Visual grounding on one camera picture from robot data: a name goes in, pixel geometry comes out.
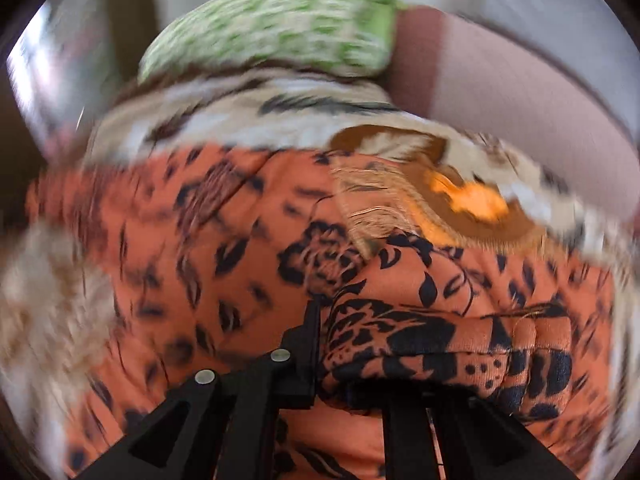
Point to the leaf pattern beige blanket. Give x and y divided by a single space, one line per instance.
58 307

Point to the orange black floral garment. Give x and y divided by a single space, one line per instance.
215 252

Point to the pink bolster cushion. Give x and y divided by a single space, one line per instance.
450 70

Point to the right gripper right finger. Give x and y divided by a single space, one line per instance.
455 437

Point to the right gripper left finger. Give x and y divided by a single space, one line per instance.
221 426

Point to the green checkered pillow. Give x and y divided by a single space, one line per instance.
345 38

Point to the grey pillow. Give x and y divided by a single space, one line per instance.
584 37

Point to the stained glass wooden door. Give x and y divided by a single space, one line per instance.
69 61

